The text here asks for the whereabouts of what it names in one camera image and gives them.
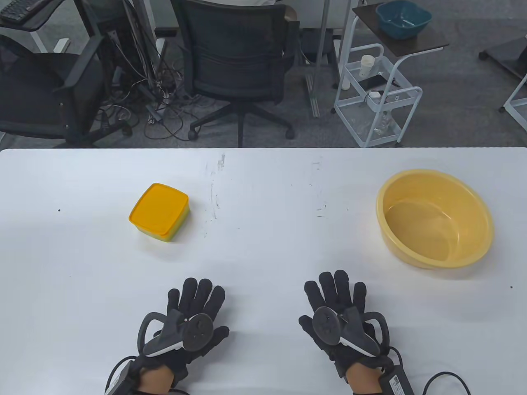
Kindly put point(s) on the white paper cup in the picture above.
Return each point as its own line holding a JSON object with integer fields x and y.
{"x": 366, "y": 66}

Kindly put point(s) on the person's left hand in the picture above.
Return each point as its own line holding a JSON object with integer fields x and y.
{"x": 197, "y": 296}

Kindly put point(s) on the small white bottle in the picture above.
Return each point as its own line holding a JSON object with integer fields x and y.
{"x": 346, "y": 84}

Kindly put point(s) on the white charger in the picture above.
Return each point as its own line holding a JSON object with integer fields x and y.
{"x": 375, "y": 95}

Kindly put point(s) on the black keyboard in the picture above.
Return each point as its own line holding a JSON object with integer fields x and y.
{"x": 16, "y": 10}

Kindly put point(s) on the person's right forearm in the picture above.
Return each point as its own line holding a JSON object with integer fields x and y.
{"x": 364, "y": 380}

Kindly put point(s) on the black mesh office chair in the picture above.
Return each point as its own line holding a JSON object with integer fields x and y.
{"x": 234, "y": 49}

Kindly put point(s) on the clear plastic bottle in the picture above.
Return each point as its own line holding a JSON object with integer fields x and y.
{"x": 383, "y": 121}

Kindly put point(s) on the black computer tower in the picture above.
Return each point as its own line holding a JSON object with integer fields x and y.
{"x": 103, "y": 24}

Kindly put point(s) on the white rolling cart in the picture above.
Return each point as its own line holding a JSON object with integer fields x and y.
{"x": 372, "y": 105}

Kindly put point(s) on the yellow plastic basin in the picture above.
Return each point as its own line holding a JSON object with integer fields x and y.
{"x": 432, "y": 230}

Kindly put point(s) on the yellow plastic container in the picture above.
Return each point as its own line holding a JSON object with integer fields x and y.
{"x": 175, "y": 235}

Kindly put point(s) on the grey keyboard tray desk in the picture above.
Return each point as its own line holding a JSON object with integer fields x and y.
{"x": 39, "y": 20}

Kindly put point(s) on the orange plastic lid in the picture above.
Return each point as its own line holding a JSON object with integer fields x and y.
{"x": 158, "y": 207}

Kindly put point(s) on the black box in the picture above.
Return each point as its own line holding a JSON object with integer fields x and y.
{"x": 331, "y": 47}

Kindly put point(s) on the white metal frame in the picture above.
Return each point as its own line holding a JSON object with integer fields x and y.
{"x": 514, "y": 96}

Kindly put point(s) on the dark wheeled platform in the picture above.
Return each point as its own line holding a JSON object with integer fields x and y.
{"x": 508, "y": 55}

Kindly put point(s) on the teal plastic basin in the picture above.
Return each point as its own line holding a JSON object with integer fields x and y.
{"x": 405, "y": 29}

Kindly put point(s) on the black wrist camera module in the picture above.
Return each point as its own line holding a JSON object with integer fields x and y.
{"x": 119, "y": 380}
{"x": 397, "y": 382}

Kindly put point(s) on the silver metal stand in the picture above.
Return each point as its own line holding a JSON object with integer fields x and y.
{"x": 323, "y": 41}

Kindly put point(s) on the person's right hand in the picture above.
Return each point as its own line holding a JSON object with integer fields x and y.
{"x": 333, "y": 288}

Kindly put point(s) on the white utility cart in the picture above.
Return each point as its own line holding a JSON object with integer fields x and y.
{"x": 411, "y": 45}

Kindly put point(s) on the grey white hand controller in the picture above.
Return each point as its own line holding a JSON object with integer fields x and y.
{"x": 197, "y": 329}
{"x": 327, "y": 325}

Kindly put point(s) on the black armrest office chair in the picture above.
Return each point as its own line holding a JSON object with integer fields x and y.
{"x": 41, "y": 90}

